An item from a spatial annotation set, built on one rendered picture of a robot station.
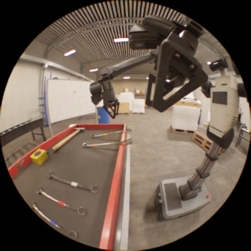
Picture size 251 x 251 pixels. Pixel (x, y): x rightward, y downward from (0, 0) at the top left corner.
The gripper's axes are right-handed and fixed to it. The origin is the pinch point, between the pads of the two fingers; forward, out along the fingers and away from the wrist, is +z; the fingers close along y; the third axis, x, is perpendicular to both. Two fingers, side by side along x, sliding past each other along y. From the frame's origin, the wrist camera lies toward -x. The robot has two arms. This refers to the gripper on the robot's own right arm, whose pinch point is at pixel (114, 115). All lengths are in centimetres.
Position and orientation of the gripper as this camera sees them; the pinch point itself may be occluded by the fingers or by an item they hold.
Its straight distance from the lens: 45.9
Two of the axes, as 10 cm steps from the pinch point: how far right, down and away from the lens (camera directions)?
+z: 2.2, 9.4, 2.7
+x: 9.7, -2.0, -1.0
